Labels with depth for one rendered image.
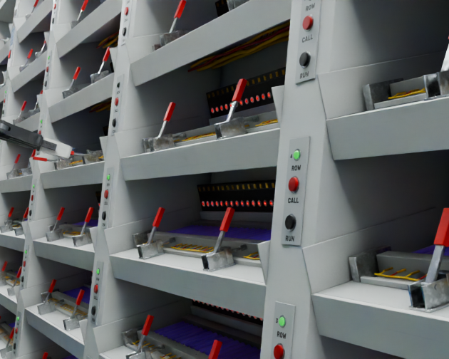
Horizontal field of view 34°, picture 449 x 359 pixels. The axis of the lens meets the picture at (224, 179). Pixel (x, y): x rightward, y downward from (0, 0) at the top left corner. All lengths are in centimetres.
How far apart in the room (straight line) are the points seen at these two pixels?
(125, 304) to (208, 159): 47
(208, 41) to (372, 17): 36
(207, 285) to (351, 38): 40
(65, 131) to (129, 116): 70
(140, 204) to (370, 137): 77
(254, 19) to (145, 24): 51
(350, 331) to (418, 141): 20
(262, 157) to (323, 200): 16
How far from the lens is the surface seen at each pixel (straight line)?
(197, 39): 117
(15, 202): 280
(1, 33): 359
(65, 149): 167
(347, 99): 81
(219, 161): 103
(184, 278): 109
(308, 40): 85
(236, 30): 106
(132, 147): 144
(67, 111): 194
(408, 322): 67
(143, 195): 144
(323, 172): 79
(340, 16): 83
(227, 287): 96
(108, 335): 144
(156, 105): 146
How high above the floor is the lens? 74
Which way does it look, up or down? 5 degrees up
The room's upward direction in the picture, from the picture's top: 5 degrees clockwise
